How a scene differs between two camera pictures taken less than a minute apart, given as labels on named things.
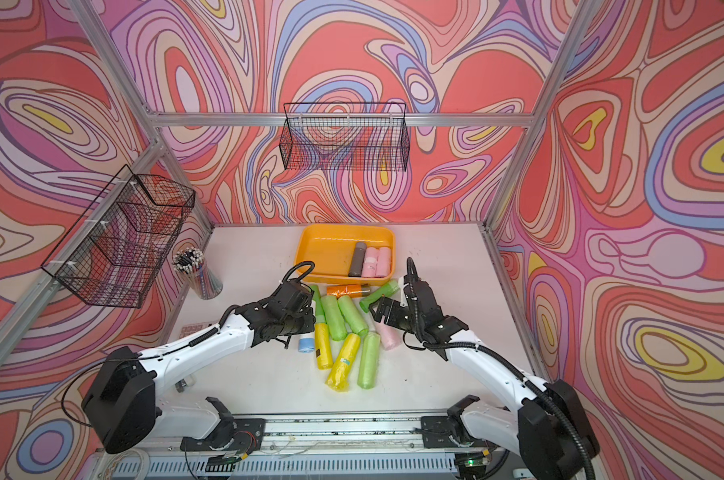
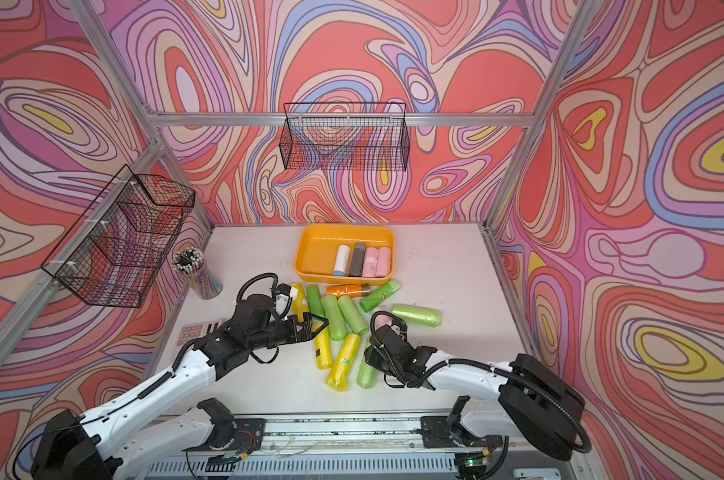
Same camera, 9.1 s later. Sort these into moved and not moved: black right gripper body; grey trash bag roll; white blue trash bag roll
Moved: white blue trash bag roll; black right gripper body
Not moved: grey trash bag roll
